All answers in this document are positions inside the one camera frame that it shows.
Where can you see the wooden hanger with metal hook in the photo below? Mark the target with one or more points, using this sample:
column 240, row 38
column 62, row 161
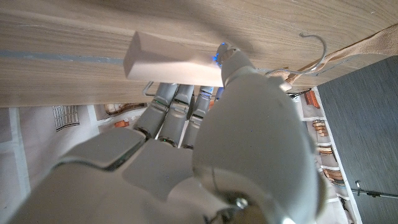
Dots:
column 168, row 65

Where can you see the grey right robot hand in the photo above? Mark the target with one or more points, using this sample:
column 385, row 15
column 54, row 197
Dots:
column 248, row 140

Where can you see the tan adhesive wrap strip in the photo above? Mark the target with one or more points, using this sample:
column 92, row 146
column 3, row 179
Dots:
column 373, row 43

